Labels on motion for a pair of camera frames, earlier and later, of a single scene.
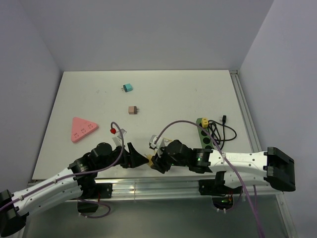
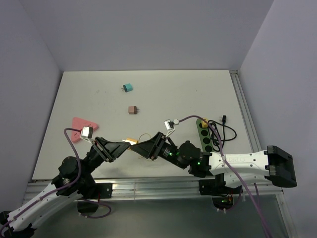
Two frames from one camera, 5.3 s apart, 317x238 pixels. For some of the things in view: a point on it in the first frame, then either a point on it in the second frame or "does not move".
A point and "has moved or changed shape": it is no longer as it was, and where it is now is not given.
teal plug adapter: x=127 y=88 does not move
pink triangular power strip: x=80 y=128 does not move
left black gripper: x=132 y=158 to x=110 y=150
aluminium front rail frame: x=169 y=187 does not move
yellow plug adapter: x=204 y=122 does not move
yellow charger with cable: x=150 y=156 has moved or changed shape
